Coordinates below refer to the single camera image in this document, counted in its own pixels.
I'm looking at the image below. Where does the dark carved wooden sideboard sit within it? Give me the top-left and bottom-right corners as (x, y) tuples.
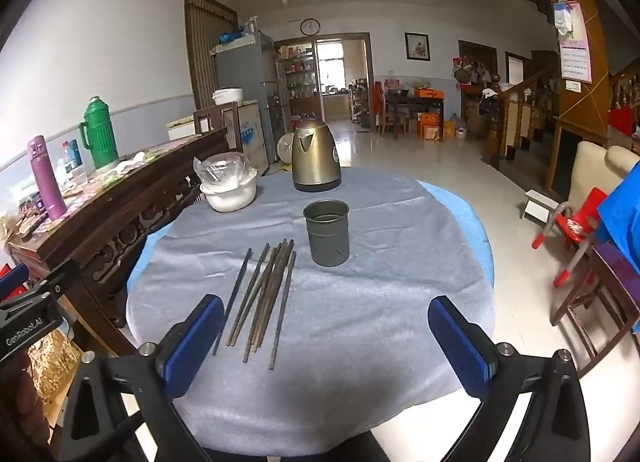
(5, 128), (242, 343)

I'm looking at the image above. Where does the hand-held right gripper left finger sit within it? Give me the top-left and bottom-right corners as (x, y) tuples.
(50, 294), (225, 462)

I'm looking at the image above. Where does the yellow woven basket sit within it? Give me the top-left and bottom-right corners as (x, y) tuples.
(27, 331), (84, 405)

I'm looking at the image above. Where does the grey perforated metal utensil cup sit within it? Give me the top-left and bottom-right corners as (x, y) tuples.
(303, 199), (350, 267)

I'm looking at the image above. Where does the beige armchair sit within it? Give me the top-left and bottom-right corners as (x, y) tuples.
(569, 140), (640, 214)

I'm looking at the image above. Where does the white step stool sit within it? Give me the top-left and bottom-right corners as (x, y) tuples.
(519, 189), (562, 226)

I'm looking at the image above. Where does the wooden stair railing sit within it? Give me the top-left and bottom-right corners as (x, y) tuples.
(481, 71), (557, 169)

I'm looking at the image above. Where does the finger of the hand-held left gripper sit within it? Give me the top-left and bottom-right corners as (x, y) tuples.
(0, 259), (81, 363)

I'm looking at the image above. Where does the purple bottle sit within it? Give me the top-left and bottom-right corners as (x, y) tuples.
(27, 136), (68, 221)

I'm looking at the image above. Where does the blue label water bottle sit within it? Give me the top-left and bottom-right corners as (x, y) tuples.
(60, 140), (84, 184)

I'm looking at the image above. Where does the dark wooden side table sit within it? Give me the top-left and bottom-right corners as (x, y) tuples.
(384, 91), (447, 139)

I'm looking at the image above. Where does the wooden chair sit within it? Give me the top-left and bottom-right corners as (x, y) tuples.
(193, 102), (244, 154)

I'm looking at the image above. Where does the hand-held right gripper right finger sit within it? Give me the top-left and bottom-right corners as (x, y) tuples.
(428, 295), (592, 462)

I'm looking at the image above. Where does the pink wall calendar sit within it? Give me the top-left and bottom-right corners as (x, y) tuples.
(552, 0), (594, 84)

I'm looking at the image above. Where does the framed wall picture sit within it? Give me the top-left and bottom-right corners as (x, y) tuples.
(404, 32), (431, 62)

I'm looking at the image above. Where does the dark wooden chopstick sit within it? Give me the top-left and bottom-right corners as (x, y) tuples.
(213, 248), (253, 357)

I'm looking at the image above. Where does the grey table cloth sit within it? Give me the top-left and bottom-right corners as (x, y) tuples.
(126, 168), (497, 459)

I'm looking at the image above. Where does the grey refrigerator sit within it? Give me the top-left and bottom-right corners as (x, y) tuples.
(214, 32), (281, 174)

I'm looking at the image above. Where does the white pot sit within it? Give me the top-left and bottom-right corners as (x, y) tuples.
(200, 176), (259, 213)

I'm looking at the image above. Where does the small white fan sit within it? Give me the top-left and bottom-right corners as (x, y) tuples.
(276, 133), (296, 172)

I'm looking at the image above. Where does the clear plastic bag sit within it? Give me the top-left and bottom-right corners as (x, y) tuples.
(193, 152), (256, 191)

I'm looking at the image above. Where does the white cabinet with blue print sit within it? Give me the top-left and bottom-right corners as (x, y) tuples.
(237, 99), (277, 176)

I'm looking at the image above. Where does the green thermos flask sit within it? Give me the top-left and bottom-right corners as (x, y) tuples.
(78, 96), (120, 169)

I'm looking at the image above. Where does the dark wooden stool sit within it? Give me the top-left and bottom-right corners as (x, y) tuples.
(550, 241), (640, 379)

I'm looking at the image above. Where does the orange crate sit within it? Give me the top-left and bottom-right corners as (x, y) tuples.
(417, 112), (444, 143)

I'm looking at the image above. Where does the row of dark chopsticks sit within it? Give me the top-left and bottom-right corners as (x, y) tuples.
(227, 238), (297, 371)

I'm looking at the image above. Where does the brown curtain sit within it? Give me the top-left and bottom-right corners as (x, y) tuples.
(183, 0), (239, 111)

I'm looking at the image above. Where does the white cardboard box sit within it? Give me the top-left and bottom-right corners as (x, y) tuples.
(166, 116), (196, 142)

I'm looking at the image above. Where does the glass shelf cabinet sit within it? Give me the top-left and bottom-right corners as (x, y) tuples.
(276, 41), (321, 116)

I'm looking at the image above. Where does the red child chair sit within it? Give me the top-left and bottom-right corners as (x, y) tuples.
(532, 186), (602, 289)

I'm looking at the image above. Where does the blue cloth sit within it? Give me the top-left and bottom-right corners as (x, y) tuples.
(597, 174), (640, 264)

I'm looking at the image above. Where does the gold electric kettle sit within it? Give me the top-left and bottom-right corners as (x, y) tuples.
(291, 114), (342, 193)

